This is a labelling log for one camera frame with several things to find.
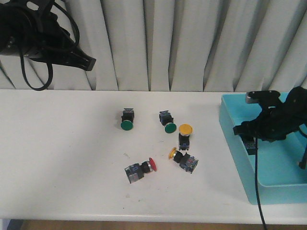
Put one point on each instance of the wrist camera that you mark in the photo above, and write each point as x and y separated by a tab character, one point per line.
263	97

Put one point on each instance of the white pleated curtain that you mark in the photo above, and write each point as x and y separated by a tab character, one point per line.
189	45

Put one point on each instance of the light blue plastic box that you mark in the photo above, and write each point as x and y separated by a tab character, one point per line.
274	172

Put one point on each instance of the green push button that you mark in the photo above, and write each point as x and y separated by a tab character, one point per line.
127	119
167	121

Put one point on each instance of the green push button left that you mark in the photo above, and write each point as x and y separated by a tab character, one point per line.
127	119

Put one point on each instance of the yellow push button lying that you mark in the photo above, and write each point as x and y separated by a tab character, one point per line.
187	162

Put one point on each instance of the green push button right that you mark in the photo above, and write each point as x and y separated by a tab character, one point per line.
167	121

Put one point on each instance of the red push button lying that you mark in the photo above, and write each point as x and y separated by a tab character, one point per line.
137	171

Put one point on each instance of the red push button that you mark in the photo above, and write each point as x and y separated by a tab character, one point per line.
137	171
249	144

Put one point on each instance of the yellow push button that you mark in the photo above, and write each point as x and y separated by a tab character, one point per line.
187	162
185	130

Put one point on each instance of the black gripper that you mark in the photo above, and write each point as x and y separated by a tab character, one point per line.
30	28
275	122

